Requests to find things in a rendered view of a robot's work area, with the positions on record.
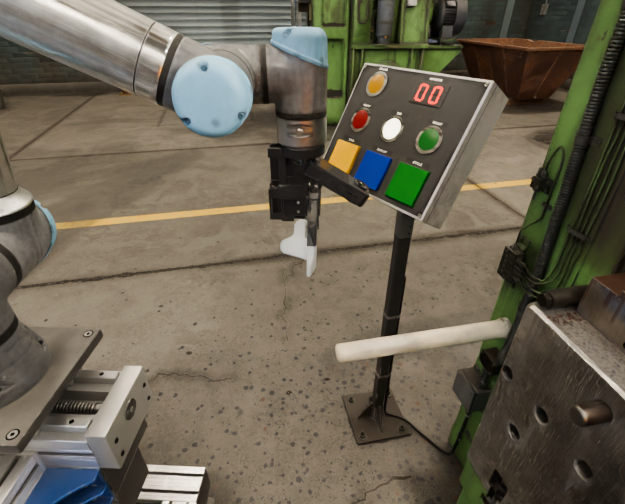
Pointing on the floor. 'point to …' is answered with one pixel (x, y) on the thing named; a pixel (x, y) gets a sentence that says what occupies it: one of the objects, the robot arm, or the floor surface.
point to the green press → (382, 38)
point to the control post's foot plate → (369, 434)
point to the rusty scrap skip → (521, 65)
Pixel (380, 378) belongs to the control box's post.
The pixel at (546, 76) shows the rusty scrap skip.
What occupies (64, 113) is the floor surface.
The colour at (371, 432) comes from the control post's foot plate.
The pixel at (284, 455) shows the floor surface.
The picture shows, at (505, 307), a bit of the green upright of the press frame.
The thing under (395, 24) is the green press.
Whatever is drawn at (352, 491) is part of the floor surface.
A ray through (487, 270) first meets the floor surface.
